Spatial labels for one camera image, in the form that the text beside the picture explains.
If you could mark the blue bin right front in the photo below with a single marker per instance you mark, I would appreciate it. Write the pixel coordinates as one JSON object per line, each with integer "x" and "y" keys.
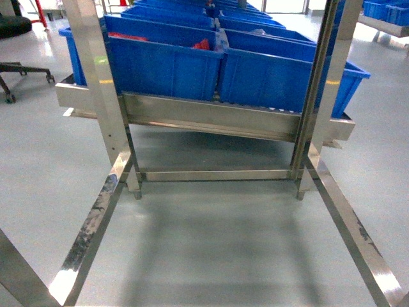
{"x": 266, "y": 71}

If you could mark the large blue plastic bin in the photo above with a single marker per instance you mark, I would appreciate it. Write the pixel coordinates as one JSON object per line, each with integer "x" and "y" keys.
{"x": 163, "y": 59}

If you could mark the steel roller rack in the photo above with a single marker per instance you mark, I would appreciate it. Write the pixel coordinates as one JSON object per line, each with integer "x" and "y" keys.
{"x": 115, "y": 114}

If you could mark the steel shelf with bins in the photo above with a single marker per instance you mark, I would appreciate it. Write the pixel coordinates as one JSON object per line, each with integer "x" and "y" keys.
{"x": 390, "y": 17}

